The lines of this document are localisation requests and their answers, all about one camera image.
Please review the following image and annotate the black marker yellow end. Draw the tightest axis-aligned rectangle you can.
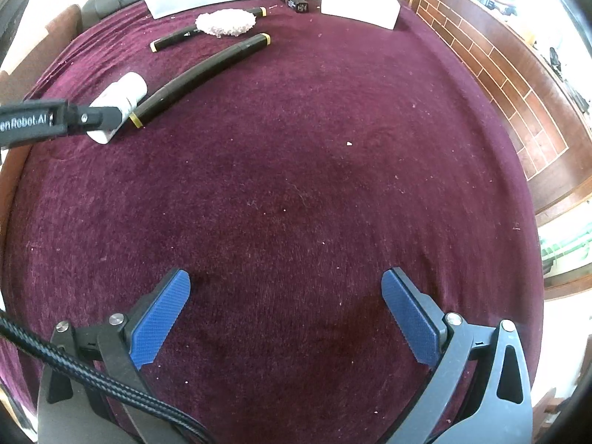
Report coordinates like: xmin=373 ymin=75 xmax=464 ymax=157
xmin=128 ymin=33 xmax=272 ymax=128

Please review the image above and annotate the black braided cable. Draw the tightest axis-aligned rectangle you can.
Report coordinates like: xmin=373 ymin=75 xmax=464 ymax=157
xmin=0 ymin=309 xmax=214 ymax=444

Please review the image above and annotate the black sofa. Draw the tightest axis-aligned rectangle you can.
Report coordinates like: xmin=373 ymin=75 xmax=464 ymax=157
xmin=81 ymin=0 xmax=141 ymax=31

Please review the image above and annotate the maroon bed cover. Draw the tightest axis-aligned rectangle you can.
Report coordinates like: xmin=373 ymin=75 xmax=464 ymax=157
xmin=1 ymin=6 xmax=543 ymax=443

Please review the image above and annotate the black pen gold cap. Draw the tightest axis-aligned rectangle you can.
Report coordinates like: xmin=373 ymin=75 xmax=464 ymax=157
xmin=149 ymin=7 xmax=268 ymax=53

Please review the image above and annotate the wooden windowsill cabinet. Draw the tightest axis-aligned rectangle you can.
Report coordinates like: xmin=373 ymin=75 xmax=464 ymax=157
xmin=390 ymin=0 xmax=592 ymax=288

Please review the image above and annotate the small beige box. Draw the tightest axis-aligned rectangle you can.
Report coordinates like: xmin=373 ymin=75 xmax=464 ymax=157
xmin=320 ymin=0 xmax=401 ymax=30

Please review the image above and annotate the red label white bottle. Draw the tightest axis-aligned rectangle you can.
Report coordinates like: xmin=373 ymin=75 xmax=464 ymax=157
xmin=87 ymin=72 xmax=148 ymax=144

